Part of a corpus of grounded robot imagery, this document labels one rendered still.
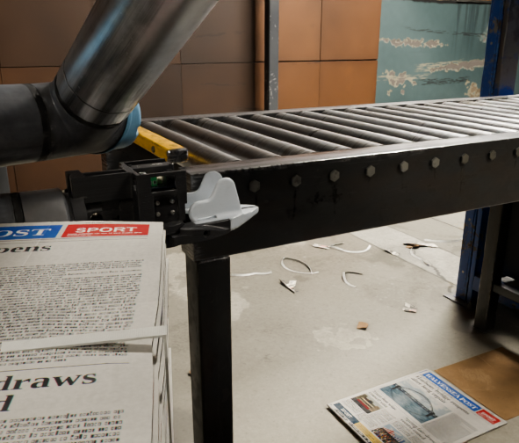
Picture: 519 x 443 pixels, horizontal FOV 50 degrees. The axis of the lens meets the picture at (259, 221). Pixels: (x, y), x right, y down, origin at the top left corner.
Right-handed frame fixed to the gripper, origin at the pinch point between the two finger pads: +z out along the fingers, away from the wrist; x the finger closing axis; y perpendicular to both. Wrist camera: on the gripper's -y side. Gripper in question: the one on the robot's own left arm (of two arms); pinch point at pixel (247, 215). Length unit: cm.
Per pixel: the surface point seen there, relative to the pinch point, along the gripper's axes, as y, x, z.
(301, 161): 3.6, 9.0, 13.0
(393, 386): -75, 47, 70
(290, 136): 3.2, 29.8, 23.4
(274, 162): 3.6, 10.2, 9.3
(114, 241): 6.4, -19.0, -19.7
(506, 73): 9, 75, 134
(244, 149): 3.3, 22.0, 10.4
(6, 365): 6.4, -32.4, -27.5
